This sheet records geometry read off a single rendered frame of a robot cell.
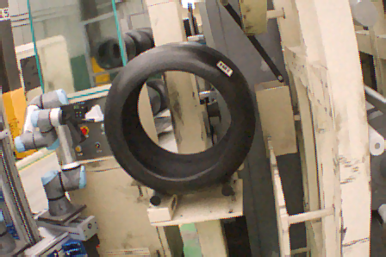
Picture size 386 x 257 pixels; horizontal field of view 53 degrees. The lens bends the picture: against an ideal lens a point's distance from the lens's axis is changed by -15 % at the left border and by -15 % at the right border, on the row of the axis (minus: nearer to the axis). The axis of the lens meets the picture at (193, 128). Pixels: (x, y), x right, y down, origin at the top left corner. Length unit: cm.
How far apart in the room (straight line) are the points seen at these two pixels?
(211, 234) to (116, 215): 67
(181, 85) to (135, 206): 87
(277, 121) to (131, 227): 115
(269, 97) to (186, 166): 46
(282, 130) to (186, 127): 43
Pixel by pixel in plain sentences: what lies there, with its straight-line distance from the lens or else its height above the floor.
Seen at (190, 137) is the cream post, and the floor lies 103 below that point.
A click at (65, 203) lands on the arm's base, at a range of 235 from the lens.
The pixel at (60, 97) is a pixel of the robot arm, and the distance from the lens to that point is 223.
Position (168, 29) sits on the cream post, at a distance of 194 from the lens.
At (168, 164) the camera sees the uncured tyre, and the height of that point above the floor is 96.
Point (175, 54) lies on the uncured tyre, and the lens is 157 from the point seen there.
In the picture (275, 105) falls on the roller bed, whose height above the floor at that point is 112.
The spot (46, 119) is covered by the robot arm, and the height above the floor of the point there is 129.
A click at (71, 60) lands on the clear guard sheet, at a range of 246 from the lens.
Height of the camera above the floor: 153
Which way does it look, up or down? 13 degrees down
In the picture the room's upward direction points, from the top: 12 degrees counter-clockwise
